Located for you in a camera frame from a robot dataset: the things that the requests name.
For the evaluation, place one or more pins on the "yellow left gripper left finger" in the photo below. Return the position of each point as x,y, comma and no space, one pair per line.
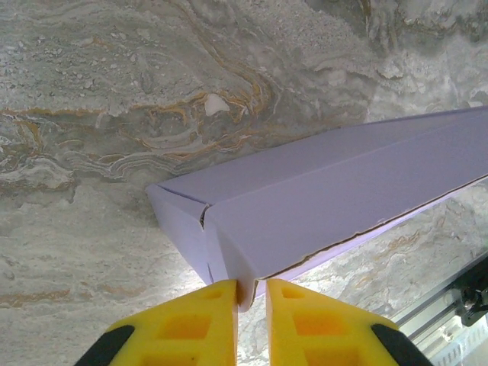
223,335

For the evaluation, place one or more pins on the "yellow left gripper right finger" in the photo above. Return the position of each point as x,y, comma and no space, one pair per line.
282,335

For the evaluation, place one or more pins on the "white lavender paper box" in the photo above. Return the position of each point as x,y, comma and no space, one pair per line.
324,183

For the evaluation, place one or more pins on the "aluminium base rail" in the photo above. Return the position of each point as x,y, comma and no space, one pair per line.
431,312

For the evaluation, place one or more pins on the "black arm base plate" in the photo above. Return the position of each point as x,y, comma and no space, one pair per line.
472,293

